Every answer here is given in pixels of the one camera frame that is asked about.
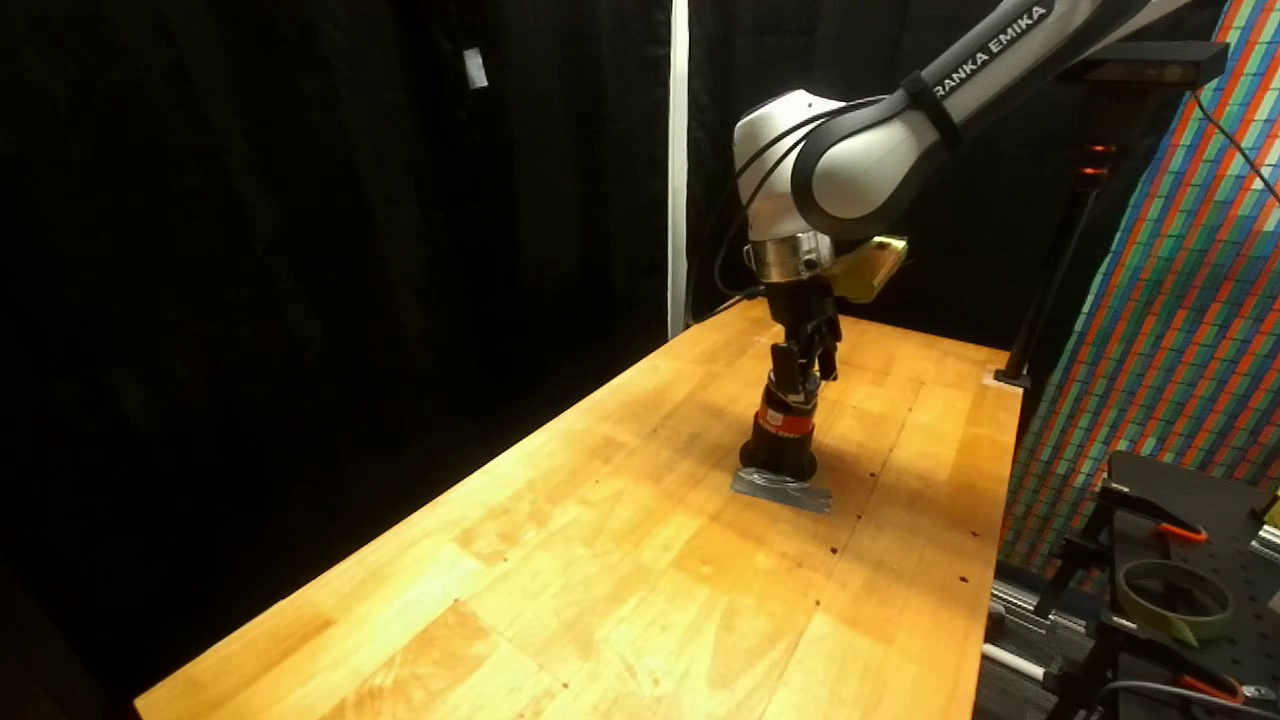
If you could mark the black tripod stand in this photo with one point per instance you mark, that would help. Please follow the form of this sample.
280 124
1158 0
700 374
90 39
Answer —
1061 272

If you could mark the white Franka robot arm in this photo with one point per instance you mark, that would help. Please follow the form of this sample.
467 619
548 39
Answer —
855 162

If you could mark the yellowish wrist camera box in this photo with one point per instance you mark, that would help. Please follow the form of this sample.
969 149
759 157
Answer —
875 264

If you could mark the orange black clamp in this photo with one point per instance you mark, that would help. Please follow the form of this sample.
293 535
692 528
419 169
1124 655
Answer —
1175 528
1180 681

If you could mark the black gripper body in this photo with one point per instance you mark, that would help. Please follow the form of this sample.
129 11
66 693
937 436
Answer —
802 308

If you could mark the white vertical pole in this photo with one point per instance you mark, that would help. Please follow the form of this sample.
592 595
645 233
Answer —
676 162

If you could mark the small white tag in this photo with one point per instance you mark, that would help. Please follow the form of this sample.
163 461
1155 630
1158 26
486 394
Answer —
473 67

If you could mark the orange black cylindrical object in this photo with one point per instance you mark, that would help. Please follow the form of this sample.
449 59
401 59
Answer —
785 450

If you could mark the aluminium rail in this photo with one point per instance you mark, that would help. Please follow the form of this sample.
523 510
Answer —
1024 639

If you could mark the green tape roll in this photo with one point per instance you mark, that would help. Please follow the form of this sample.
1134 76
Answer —
1175 602

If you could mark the black perforated board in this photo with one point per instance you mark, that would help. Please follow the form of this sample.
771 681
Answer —
1221 503

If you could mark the grey flat base plate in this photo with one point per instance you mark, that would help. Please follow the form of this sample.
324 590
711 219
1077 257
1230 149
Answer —
785 490

